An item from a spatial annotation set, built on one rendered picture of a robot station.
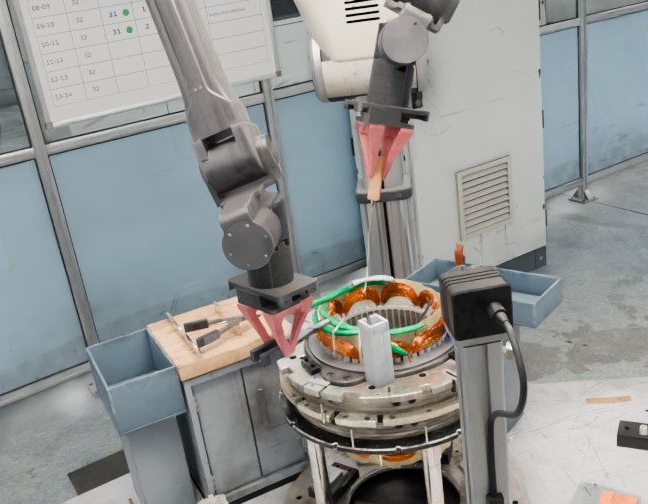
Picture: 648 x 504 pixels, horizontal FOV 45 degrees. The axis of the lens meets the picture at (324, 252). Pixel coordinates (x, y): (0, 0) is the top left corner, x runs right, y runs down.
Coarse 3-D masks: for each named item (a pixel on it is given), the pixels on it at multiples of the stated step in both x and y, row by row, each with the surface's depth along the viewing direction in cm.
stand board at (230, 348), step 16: (224, 304) 139; (176, 320) 135; (192, 320) 134; (160, 336) 130; (176, 336) 129; (192, 336) 129; (224, 336) 127; (240, 336) 126; (256, 336) 125; (176, 352) 124; (192, 352) 123; (208, 352) 123; (224, 352) 122; (240, 352) 123; (192, 368) 120; (208, 368) 121
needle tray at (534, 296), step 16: (416, 272) 141; (432, 272) 145; (512, 272) 136; (432, 288) 135; (512, 288) 137; (528, 288) 135; (544, 288) 133; (560, 288) 130; (512, 304) 125; (528, 304) 124; (544, 304) 126; (528, 320) 125; (512, 368) 138; (512, 384) 138; (512, 400) 139
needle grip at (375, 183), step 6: (378, 156) 105; (378, 162) 105; (378, 168) 105; (378, 174) 106; (372, 180) 106; (378, 180) 106; (372, 186) 106; (378, 186) 106; (372, 192) 106; (378, 192) 106; (372, 198) 106; (378, 198) 106
